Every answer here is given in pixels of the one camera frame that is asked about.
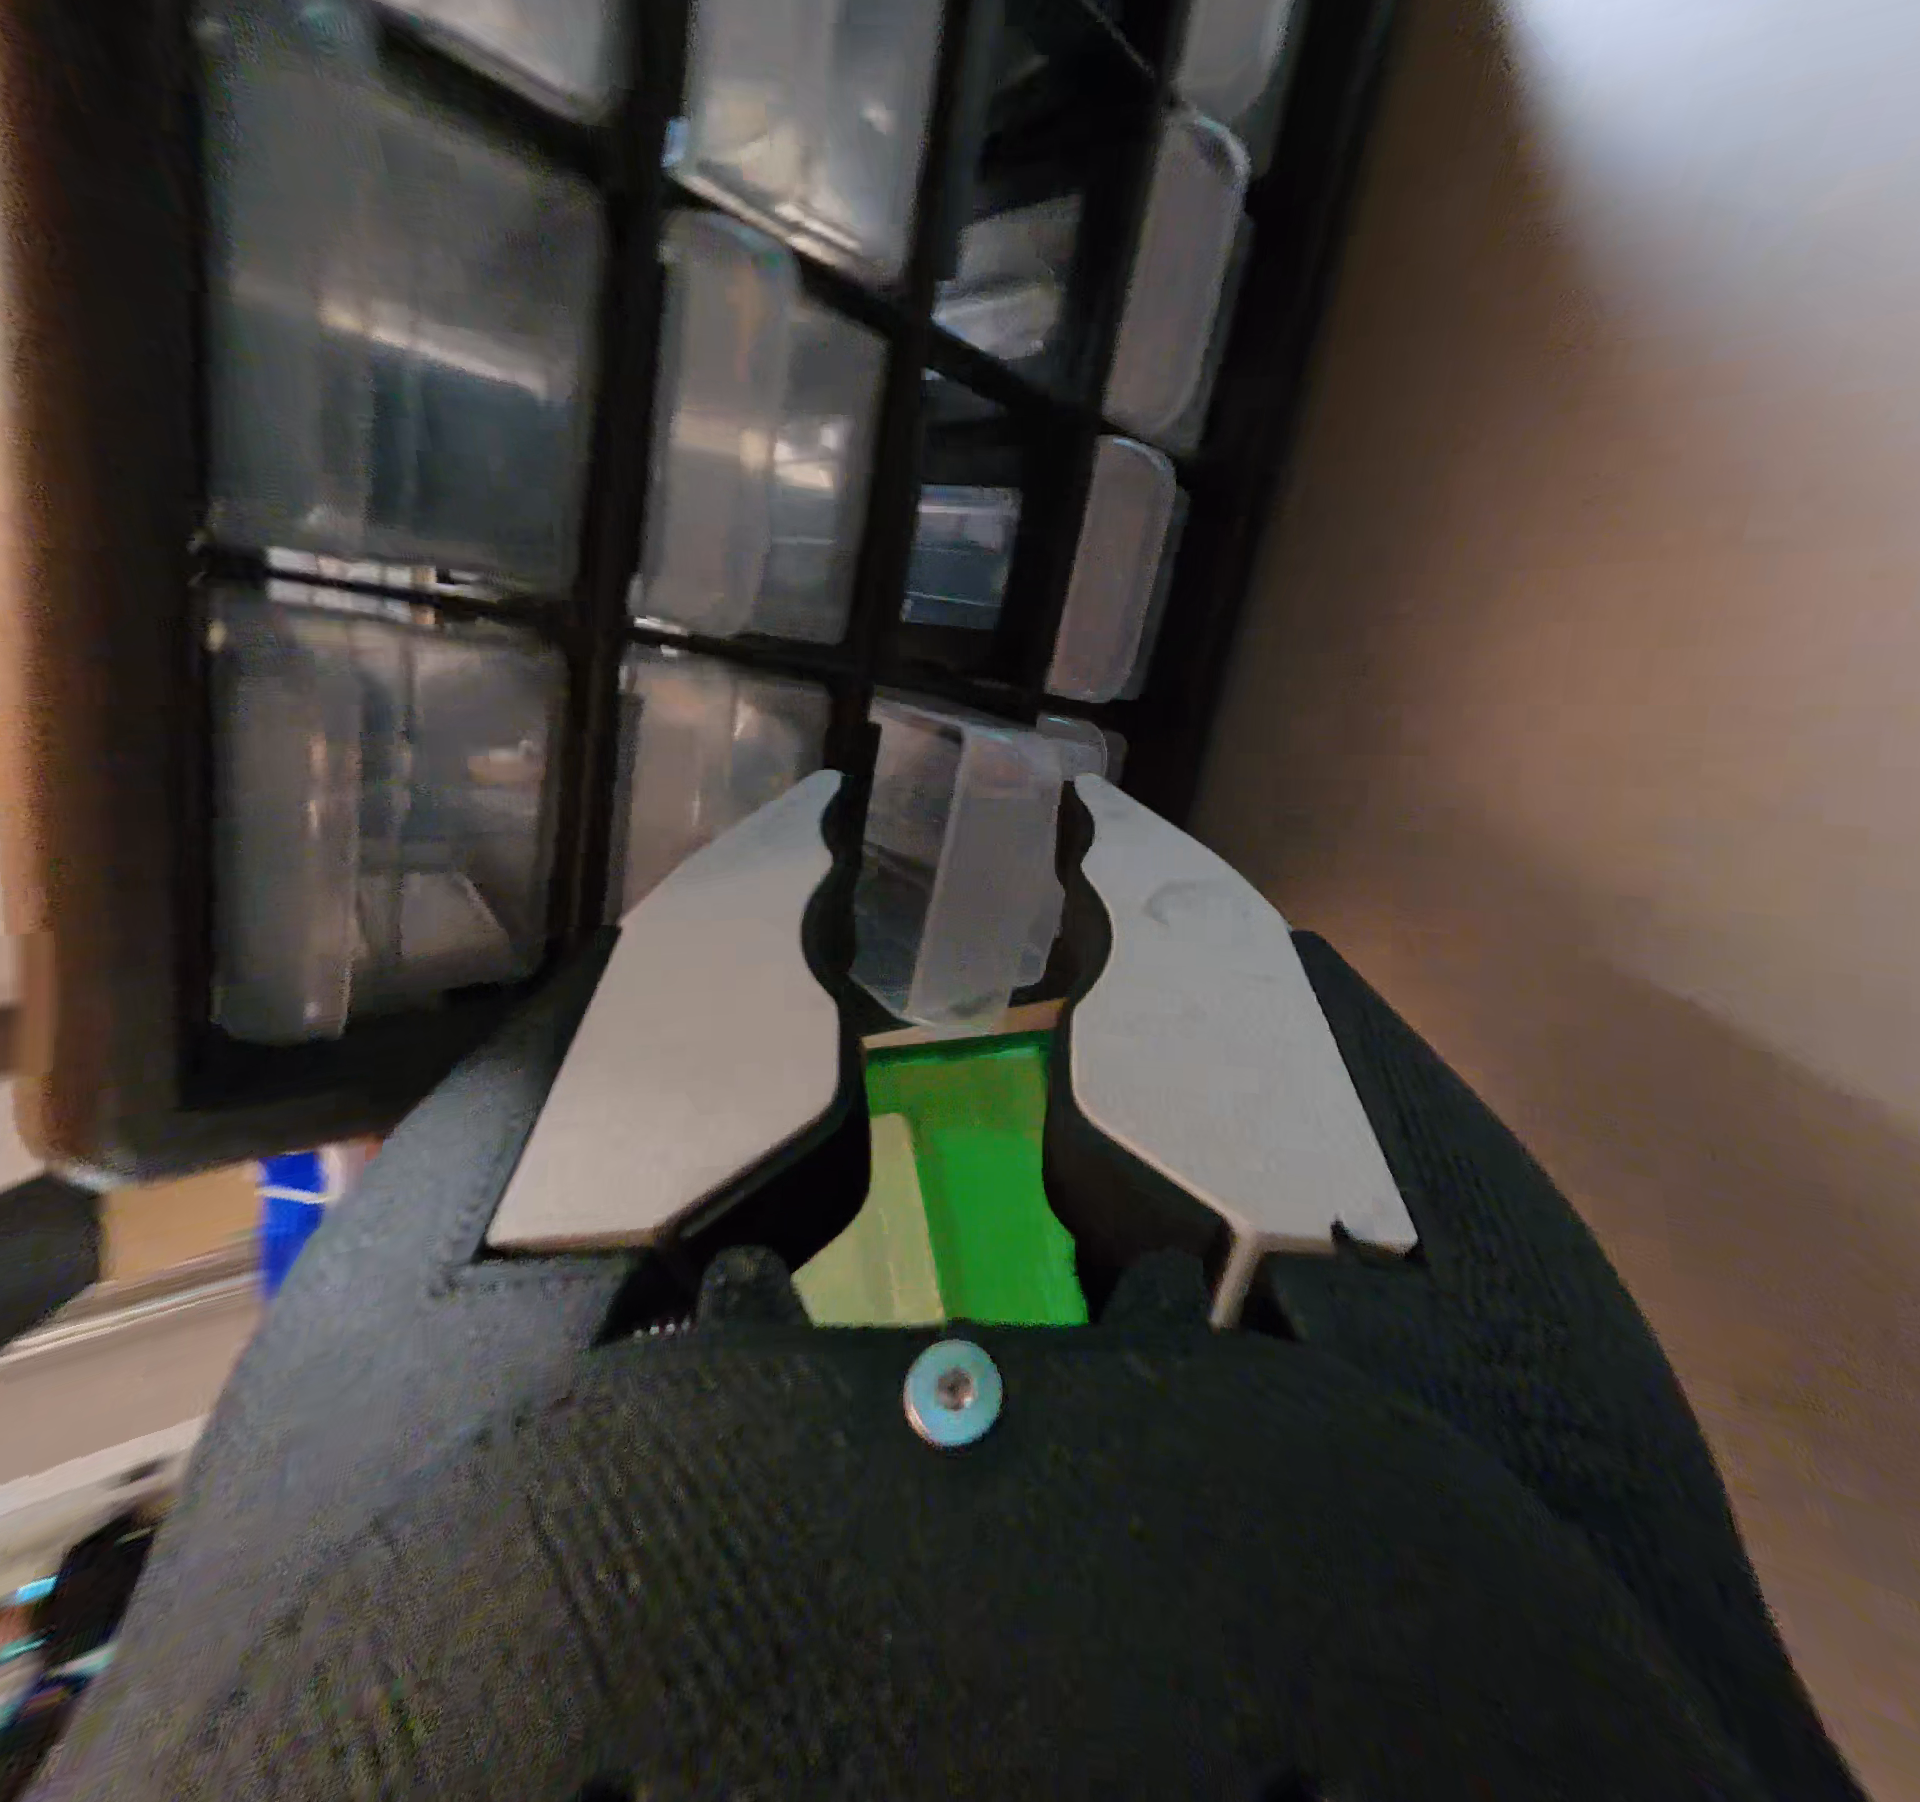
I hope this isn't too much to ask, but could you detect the black drawer cabinet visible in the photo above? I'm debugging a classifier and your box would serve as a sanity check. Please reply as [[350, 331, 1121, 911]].
[[0, 0, 1429, 1181]]

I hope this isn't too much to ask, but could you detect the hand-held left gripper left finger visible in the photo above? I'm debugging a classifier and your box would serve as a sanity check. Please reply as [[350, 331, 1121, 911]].
[[484, 769, 876, 1255]]

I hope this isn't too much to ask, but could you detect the set of clear cabinet drawers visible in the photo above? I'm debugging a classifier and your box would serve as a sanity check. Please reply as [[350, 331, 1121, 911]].
[[186, 0, 1322, 1045]]

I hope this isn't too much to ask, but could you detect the blue container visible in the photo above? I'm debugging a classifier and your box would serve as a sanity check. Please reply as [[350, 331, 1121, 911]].
[[263, 1147, 354, 1294]]

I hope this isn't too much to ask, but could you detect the green plastic bin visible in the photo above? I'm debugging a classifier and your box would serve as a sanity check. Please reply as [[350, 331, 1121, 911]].
[[794, 1021, 1090, 1332]]

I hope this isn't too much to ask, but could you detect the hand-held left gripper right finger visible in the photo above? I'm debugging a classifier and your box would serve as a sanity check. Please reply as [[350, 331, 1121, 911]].
[[1054, 776, 1423, 1328]]

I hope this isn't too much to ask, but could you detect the clear plastic drawer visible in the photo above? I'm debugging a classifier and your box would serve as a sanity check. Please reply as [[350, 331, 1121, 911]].
[[840, 697, 1128, 1042]]

